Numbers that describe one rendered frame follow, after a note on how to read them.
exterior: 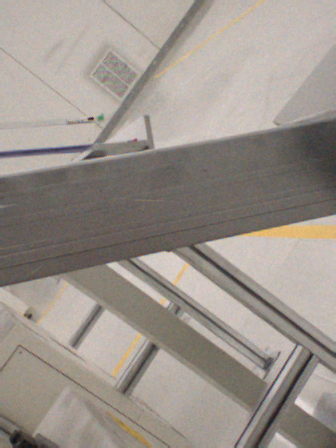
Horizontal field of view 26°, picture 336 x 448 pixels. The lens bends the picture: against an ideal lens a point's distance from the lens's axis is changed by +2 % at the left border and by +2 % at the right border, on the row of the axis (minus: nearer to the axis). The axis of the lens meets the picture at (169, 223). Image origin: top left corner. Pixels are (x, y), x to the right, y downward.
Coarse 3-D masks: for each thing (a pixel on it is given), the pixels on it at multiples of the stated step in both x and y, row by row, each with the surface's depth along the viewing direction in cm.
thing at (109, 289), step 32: (96, 288) 137; (128, 288) 139; (128, 320) 140; (160, 320) 141; (192, 352) 143; (224, 352) 145; (224, 384) 144; (256, 384) 147; (288, 416) 149; (320, 416) 165
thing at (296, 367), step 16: (288, 352) 127; (304, 352) 124; (288, 368) 124; (304, 368) 125; (272, 384) 125; (288, 384) 123; (304, 384) 124; (272, 400) 122; (288, 400) 123; (256, 416) 123; (272, 416) 124; (16, 432) 94; (240, 432) 124; (256, 432) 122; (272, 432) 122
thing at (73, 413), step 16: (64, 400) 108; (80, 400) 103; (48, 416) 110; (64, 416) 103; (80, 416) 97; (96, 416) 96; (112, 416) 107; (48, 432) 105; (64, 432) 99; (80, 432) 94; (96, 432) 89; (112, 432) 91; (128, 432) 101
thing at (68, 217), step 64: (320, 128) 47; (0, 192) 41; (64, 192) 42; (128, 192) 43; (192, 192) 44; (256, 192) 46; (320, 192) 47; (0, 256) 41; (64, 256) 42; (128, 256) 43
